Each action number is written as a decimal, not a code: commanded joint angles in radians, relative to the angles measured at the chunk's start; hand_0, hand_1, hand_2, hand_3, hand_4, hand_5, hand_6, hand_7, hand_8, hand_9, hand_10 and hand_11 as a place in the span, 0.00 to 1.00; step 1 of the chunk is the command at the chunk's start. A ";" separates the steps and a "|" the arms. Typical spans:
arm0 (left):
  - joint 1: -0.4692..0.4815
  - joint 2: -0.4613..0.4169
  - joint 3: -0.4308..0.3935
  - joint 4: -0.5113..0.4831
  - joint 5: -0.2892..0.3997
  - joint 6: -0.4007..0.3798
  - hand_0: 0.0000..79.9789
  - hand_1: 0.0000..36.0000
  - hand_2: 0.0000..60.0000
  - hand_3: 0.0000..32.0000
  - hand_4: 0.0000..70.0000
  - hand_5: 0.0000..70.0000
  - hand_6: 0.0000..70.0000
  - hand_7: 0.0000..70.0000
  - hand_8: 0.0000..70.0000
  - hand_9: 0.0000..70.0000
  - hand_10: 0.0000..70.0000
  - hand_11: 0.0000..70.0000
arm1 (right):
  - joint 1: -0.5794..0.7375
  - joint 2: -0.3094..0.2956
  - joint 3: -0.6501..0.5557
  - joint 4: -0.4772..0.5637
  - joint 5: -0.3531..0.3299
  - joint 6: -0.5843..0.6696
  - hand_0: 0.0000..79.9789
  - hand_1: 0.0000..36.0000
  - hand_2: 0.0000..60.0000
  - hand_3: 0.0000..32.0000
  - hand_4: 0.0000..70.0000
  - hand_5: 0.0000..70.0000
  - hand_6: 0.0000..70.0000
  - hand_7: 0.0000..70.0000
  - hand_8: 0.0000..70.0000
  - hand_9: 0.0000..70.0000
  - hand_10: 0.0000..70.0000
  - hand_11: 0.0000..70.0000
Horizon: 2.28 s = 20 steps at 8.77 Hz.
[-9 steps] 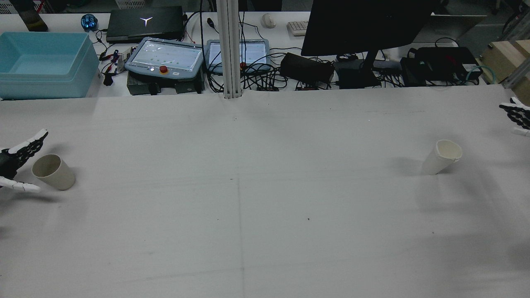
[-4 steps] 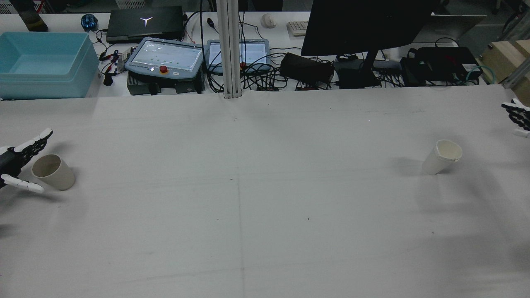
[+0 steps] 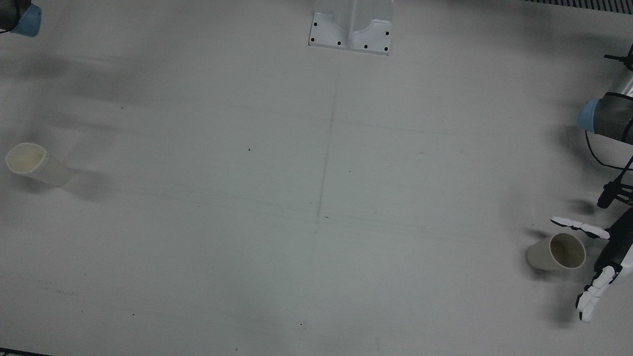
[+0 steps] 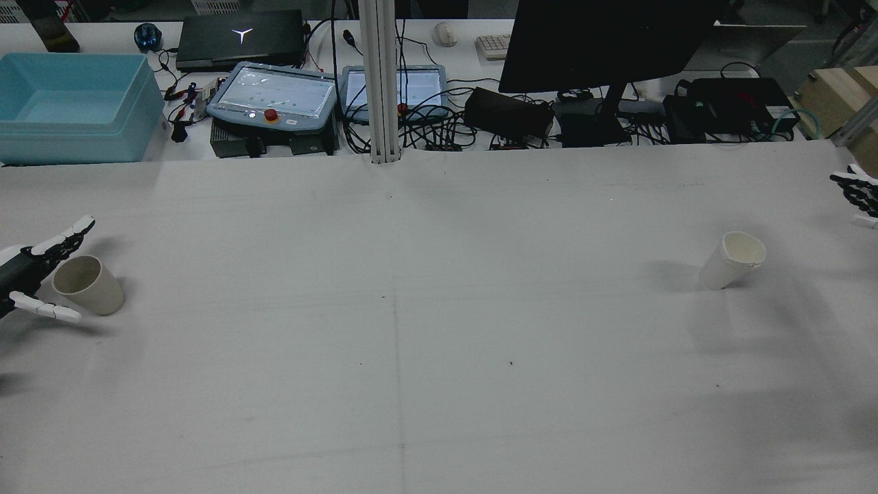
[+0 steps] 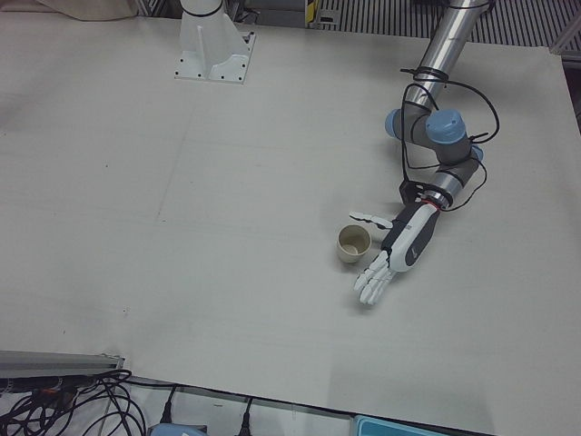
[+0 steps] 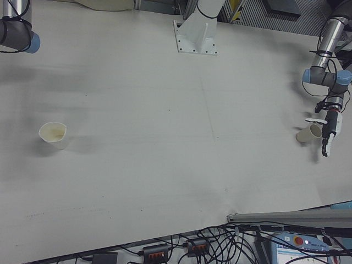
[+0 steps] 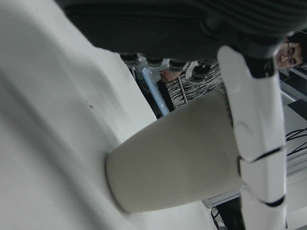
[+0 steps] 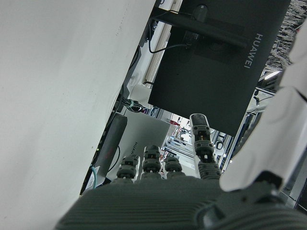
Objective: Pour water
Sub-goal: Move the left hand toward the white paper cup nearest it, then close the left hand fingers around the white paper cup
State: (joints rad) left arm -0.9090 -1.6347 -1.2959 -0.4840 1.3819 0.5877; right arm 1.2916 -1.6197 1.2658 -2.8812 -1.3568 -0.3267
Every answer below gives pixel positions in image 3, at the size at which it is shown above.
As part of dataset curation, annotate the beige paper cup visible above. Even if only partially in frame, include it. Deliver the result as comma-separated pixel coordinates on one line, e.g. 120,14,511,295
526,233,587,272

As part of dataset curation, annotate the slatted metal grille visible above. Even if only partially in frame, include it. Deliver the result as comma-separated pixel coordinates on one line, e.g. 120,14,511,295
524,0,633,11

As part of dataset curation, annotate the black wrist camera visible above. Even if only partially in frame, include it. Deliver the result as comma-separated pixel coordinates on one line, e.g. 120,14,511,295
597,181,633,209

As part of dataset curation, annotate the paper cup with liquid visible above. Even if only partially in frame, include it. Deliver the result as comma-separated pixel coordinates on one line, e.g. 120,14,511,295
5,143,73,187

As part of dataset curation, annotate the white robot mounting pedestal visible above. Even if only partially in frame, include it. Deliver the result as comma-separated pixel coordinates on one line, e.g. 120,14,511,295
309,0,395,56

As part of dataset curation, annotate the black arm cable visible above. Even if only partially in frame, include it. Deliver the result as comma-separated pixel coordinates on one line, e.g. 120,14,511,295
585,130,633,186

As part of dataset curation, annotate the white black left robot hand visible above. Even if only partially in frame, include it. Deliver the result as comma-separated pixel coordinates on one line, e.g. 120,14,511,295
550,208,633,323

